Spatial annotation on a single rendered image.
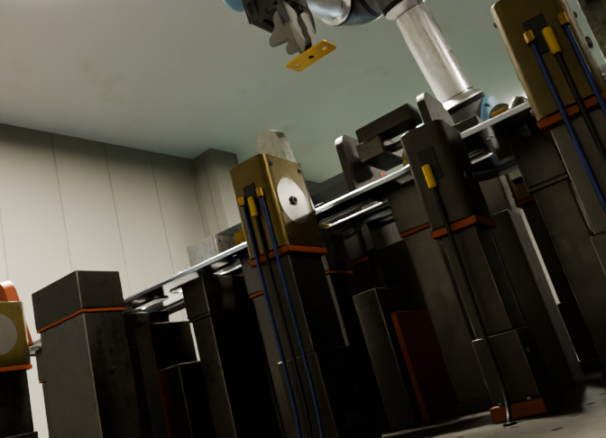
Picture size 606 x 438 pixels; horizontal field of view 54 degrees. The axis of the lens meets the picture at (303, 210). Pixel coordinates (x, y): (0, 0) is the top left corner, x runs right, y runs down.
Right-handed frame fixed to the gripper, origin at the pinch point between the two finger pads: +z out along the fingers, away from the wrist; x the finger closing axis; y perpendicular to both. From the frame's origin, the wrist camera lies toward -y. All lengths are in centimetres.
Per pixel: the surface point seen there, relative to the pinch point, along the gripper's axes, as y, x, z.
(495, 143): -21.1, 1.4, 31.0
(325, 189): 20.2, -23.5, 13.3
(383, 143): 0.4, -14.5, 15.5
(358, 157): 7.1, -16.8, 14.0
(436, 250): -10.3, 6.1, 41.1
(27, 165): 273, -105, -143
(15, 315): 62, 22, 23
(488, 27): 34, -321, -159
